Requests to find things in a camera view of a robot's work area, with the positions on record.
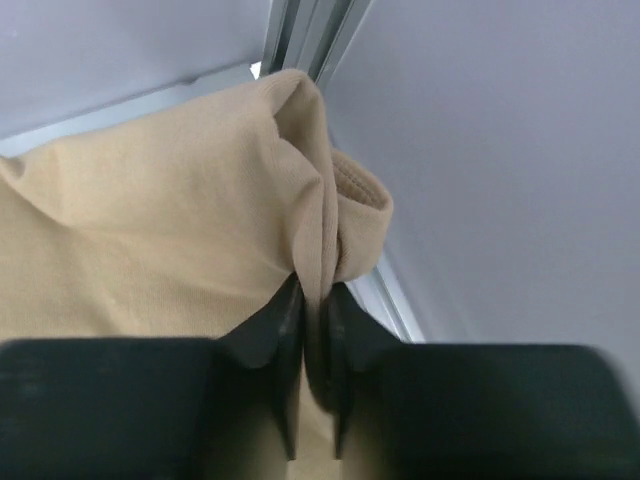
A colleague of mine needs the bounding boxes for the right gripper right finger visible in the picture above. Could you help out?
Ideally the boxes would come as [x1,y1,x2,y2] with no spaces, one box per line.
[324,284,639,479]

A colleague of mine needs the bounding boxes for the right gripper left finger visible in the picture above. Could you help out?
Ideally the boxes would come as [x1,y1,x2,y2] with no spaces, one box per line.
[1,277,304,479]

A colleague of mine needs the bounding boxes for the beige t shirt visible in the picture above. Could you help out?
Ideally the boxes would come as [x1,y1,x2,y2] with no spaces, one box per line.
[0,68,395,480]

